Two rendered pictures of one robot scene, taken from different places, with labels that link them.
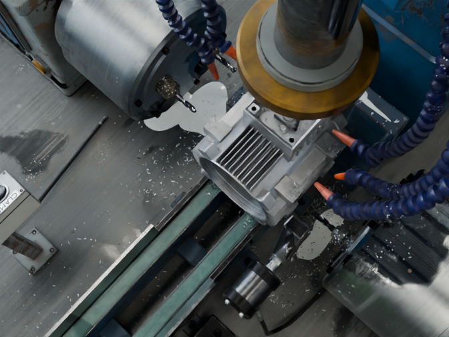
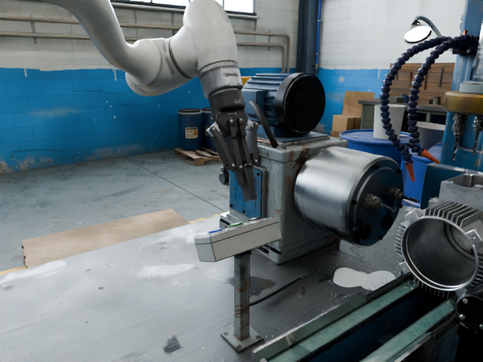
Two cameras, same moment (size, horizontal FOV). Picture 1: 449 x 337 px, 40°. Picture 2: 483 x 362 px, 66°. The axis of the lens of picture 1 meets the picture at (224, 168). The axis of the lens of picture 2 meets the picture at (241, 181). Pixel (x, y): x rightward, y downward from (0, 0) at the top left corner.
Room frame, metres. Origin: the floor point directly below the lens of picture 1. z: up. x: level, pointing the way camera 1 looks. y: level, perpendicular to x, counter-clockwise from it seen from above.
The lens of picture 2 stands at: (-0.49, 0.26, 1.39)
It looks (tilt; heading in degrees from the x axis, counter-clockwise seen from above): 17 degrees down; 10
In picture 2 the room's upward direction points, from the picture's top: straight up
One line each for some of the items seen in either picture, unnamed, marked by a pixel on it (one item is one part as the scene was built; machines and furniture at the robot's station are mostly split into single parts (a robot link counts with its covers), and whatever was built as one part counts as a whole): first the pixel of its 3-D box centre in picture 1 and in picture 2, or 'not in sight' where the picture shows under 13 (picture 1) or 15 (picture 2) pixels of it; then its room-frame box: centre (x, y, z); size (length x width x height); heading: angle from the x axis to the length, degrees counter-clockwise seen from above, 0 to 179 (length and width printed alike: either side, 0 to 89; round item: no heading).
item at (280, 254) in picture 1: (286, 244); not in sight; (0.15, -0.09, 1.12); 0.04 x 0.03 x 0.26; 136
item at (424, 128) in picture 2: not in sight; (428, 144); (1.90, -0.47, 0.93); 0.25 x 0.24 x 0.25; 136
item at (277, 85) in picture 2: not in sight; (265, 137); (0.75, 0.40, 1.16); 0.33 x 0.26 x 0.42; 46
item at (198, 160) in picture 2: not in sight; (218, 133); (5.23, 1.63, 0.37); 1.20 x 0.80 x 0.74; 131
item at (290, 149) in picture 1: (290, 111); (474, 197); (0.37, -0.11, 1.11); 0.12 x 0.11 x 0.07; 136
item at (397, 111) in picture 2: not in sight; (386, 121); (2.49, -0.32, 0.99); 0.24 x 0.22 x 0.24; 46
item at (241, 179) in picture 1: (270, 147); (458, 240); (0.34, -0.08, 1.02); 0.20 x 0.19 x 0.19; 136
